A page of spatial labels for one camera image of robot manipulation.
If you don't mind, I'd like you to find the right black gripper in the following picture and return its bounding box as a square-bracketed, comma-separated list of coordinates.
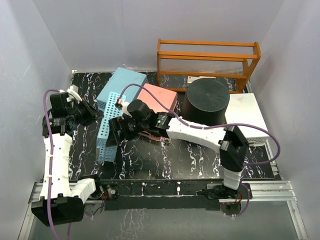
[106, 114, 148, 148]

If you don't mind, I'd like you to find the black silver stapler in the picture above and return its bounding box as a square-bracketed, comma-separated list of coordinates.
[160, 137, 171, 145]

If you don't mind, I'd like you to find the pink perforated plastic basket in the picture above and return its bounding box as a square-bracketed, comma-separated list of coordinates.
[136, 83, 179, 143]

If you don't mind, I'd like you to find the large black plastic bucket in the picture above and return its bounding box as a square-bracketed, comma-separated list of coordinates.
[180, 78, 230, 126]

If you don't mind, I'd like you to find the white perforated plastic basket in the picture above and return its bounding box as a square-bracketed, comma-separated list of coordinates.
[223, 92, 271, 148]

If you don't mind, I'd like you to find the blue perforated plastic basket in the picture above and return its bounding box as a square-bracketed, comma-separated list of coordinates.
[96, 67, 148, 112]

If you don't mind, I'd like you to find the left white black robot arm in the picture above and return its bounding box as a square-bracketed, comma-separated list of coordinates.
[31, 87, 104, 227]

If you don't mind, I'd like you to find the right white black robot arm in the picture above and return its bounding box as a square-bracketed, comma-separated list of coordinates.
[105, 99, 249, 199]

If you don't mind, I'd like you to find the orange wooden shelf rack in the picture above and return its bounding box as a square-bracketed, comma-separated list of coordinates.
[156, 38, 262, 94]

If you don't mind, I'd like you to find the small white red box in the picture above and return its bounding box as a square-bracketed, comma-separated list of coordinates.
[187, 76, 216, 86]

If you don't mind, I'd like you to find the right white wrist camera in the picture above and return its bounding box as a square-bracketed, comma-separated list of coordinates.
[115, 98, 131, 117]

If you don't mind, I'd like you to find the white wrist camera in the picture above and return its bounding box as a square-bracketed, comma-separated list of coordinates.
[115, 98, 131, 117]
[59, 85, 82, 103]

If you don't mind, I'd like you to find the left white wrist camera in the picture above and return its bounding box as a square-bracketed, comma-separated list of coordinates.
[59, 85, 82, 103]

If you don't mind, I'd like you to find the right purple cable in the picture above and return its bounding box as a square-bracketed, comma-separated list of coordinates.
[119, 83, 281, 218]

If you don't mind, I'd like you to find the purple cable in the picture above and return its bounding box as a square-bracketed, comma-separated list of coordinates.
[119, 83, 281, 218]
[42, 88, 73, 240]

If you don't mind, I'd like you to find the black front mounting rail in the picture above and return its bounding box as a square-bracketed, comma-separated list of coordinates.
[86, 179, 253, 211]

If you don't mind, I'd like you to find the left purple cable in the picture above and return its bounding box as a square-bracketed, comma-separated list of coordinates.
[42, 88, 73, 240]

